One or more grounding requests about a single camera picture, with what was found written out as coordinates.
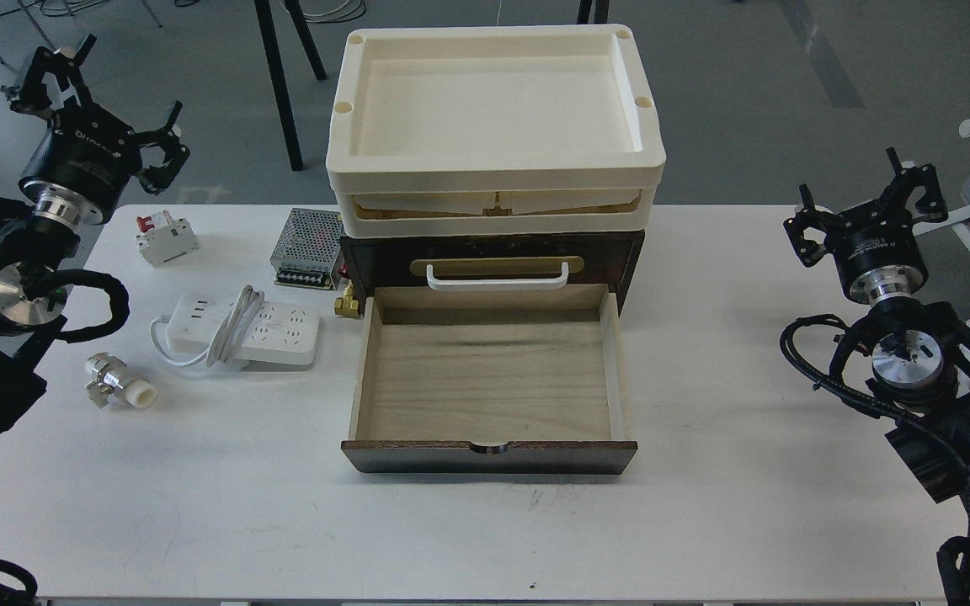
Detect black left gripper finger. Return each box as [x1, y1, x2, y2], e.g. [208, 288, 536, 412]
[126, 102, 191, 195]
[1, 35, 98, 127]

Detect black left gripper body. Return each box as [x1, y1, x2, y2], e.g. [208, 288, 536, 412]
[19, 106, 140, 224]

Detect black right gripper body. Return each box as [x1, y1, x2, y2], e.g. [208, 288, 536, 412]
[827, 210, 929, 306]

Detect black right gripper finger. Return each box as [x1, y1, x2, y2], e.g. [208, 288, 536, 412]
[784, 184, 843, 268]
[875, 148, 948, 229]

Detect white power strip with cable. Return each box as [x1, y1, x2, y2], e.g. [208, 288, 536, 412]
[149, 286, 321, 367]

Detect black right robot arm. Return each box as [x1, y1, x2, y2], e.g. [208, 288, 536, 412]
[779, 148, 970, 605]

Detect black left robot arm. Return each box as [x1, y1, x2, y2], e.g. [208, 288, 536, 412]
[0, 35, 189, 434]

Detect dark wooden cabinet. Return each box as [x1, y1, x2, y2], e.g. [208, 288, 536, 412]
[340, 231, 644, 322]

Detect silver mesh power supply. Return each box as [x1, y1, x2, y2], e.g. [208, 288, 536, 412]
[270, 208, 344, 290]

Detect silver white pipe valve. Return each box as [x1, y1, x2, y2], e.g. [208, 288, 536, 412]
[84, 352, 157, 409]

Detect black table leg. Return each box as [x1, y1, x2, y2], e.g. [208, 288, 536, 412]
[253, 1, 328, 172]

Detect brass valve fitting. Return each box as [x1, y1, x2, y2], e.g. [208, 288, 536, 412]
[333, 280, 366, 319]

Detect cream plastic tray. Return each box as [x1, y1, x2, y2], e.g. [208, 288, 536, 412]
[326, 24, 666, 238]

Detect open wooden drawer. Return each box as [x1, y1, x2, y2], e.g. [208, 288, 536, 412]
[340, 284, 638, 475]

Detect white circuit breaker red switch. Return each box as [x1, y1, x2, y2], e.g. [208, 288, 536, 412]
[135, 210, 200, 268]

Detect white drawer handle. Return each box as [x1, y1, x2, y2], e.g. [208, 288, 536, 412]
[425, 261, 571, 293]

